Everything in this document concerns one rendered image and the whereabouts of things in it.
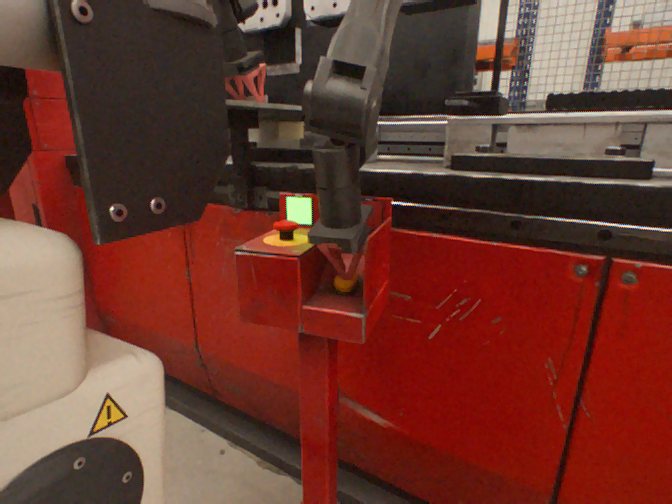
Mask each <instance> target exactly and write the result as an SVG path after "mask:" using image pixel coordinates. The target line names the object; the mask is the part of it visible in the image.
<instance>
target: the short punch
mask: <svg viewBox="0 0 672 504"><path fill-rule="evenodd" d="M263 39H264V62H265V63H266V65H267V76H272V75H282V74H293V73H299V64H300V63H302V48H300V41H301V29H298V28H289V29H284V30H277V31H271V32H266V33H263Z"/></svg>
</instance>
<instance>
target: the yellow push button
mask: <svg viewBox="0 0 672 504"><path fill-rule="evenodd" d="M334 286H335V289H336V290H337V291H339V293H340V294H343V295H349V294H352V293H355V291H356V290H357V289H358V287H359V278H358V275H357V274H356V273H355V274H353V277H352V279H351V280H343V279H342V278H341V275H340V274H337V275H336V277H335V279H334Z"/></svg>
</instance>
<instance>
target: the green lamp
mask: <svg viewBox="0 0 672 504"><path fill-rule="evenodd" d="M286 199H287V220H295V221H296V222H298V223H303V224H311V199H308V198H288V197H287V198H286Z"/></svg>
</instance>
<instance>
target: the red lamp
mask: <svg viewBox="0 0 672 504"><path fill-rule="evenodd" d="M361 204H364V205H373V212H374V215H371V216H369V217H368V219H367V221H366V223H365V224H366V226H369V229H371V230H377V229H378V228H379V226H380V225H381V224H382V202H364V201H361Z"/></svg>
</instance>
